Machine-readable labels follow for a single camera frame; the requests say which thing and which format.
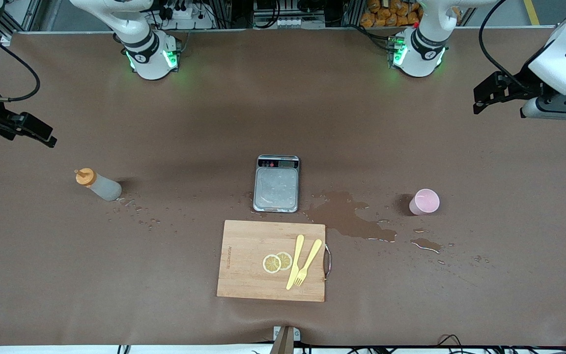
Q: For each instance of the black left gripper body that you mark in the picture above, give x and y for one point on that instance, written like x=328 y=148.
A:
x=525 y=83

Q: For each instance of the squeeze bottle with orange cap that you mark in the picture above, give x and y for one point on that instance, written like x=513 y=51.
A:
x=101 y=187

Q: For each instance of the pink plastic cup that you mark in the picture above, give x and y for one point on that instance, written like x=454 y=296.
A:
x=425 y=202

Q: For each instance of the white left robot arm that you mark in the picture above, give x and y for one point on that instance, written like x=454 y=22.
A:
x=418 y=54

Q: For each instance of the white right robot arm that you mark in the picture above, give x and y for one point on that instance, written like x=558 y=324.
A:
x=148 y=59

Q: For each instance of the pile of orange bread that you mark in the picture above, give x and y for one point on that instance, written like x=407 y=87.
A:
x=391 y=12

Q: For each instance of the white power strip with plugs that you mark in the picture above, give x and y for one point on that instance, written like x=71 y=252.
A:
x=184 y=14

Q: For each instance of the white socket strip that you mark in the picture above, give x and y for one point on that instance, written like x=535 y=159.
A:
x=300 y=22

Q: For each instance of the brown table cover mat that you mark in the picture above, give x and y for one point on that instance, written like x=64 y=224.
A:
x=410 y=305

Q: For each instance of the silver digital kitchen scale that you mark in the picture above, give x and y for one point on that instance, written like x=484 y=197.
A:
x=276 y=189

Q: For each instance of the yellow plastic fork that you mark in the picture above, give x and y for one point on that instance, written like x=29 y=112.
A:
x=309 y=263

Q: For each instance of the wooden cutting board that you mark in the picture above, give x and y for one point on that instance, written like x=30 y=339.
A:
x=248 y=265

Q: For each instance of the yellow plastic knife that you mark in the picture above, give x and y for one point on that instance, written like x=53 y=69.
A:
x=296 y=260

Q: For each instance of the lemon slice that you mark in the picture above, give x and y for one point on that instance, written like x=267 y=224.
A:
x=270 y=264
x=286 y=260

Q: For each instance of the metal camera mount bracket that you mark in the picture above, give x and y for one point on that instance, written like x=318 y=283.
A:
x=285 y=339

